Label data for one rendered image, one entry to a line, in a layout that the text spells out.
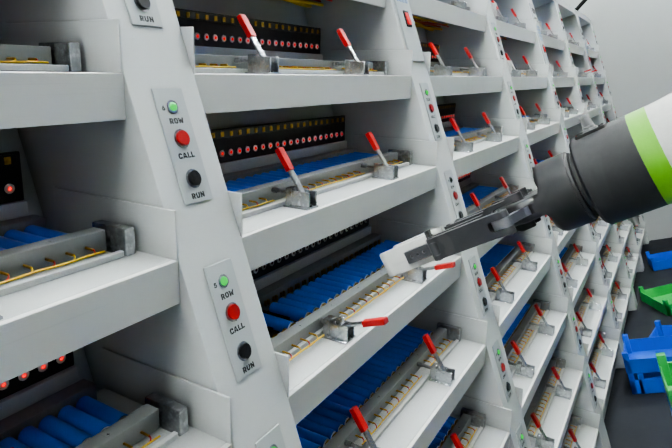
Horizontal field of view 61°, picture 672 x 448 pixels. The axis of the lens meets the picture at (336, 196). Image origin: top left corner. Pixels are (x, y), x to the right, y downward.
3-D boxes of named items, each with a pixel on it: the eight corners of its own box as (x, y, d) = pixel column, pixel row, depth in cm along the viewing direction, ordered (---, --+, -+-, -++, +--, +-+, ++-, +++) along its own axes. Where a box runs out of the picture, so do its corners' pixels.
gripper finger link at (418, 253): (450, 247, 62) (441, 254, 60) (412, 262, 65) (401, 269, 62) (444, 234, 62) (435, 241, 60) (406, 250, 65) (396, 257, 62)
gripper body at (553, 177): (575, 145, 60) (495, 180, 65) (562, 154, 53) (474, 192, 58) (606, 209, 60) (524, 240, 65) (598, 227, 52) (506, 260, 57)
